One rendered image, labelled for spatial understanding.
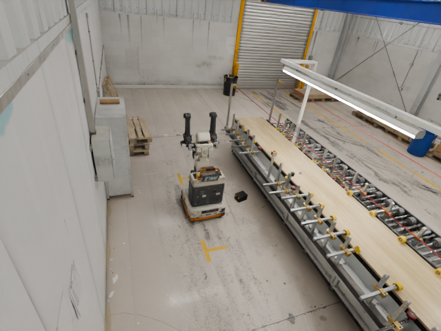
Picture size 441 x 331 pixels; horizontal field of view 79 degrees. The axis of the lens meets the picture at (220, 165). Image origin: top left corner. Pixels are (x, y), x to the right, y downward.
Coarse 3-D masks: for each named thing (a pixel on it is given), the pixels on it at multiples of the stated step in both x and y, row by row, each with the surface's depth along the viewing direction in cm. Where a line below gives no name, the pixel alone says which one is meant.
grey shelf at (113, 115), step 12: (96, 108) 414; (108, 108) 419; (120, 108) 423; (96, 120) 389; (108, 120) 395; (120, 120) 400; (120, 132) 410; (120, 144) 421; (120, 156) 432; (120, 168) 443; (120, 180) 456; (108, 192) 465; (120, 192) 469; (132, 192) 477
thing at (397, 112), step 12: (288, 60) 428; (300, 60) 443; (312, 60) 453; (312, 72) 371; (336, 84) 331; (360, 96) 299; (384, 108) 273; (396, 108) 266; (300, 120) 512; (408, 120) 251; (420, 120) 243; (432, 132) 232
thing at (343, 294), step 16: (240, 128) 592; (256, 144) 528; (240, 160) 608; (256, 176) 548; (288, 224) 444; (304, 240) 411; (336, 240) 342; (320, 256) 380; (352, 256) 319; (320, 272) 381; (368, 272) 299; (336, 288) 350; (368, 288) 301; (352, 304) 330; (384, 304) 284; (400, 304) 266; (368, 320) 310; (416, 320) 252
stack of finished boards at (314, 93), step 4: (296, 92) 1093; (300, 92) 1071; (304, 92) 1075; (312, 92) 1087; (316, 92) 1094; (320, 92) 1100; (344, 92) 1140; (300, 96) 1075; (308, 96) 1056; (312, 96) 1063; (316, 96) 1070; (320, 96) 1077; (324, 96) 1084; (328, 96) 1092
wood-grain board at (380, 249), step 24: (240, 120) 603; (264, 120) 619; (264, 144) 514; (288, 144) 525; (288, 168) 449; (312, 168) 458; (336, 192) 404; (336, 216) 358; (360, 216) 363; (360, 240) 324; (384, 240) 329; (384, 264) 297; (408, 264) 301; (408, 288) 274; (432, 288) 277; (432, 312) 254
